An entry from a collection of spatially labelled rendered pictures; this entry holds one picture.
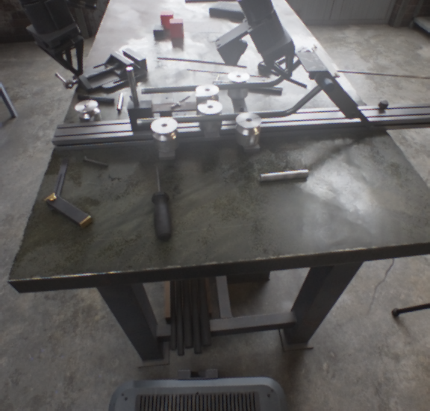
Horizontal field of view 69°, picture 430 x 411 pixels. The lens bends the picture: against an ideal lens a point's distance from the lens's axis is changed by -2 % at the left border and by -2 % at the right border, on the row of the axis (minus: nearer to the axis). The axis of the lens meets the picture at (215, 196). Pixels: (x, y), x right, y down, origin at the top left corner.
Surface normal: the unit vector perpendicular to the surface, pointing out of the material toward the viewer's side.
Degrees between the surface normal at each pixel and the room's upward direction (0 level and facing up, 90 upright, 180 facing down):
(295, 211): 0
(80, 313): 0
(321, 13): 90
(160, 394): 0
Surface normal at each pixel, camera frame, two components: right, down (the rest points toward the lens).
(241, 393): 0.00, -0.66
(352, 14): 0.11, 0.74
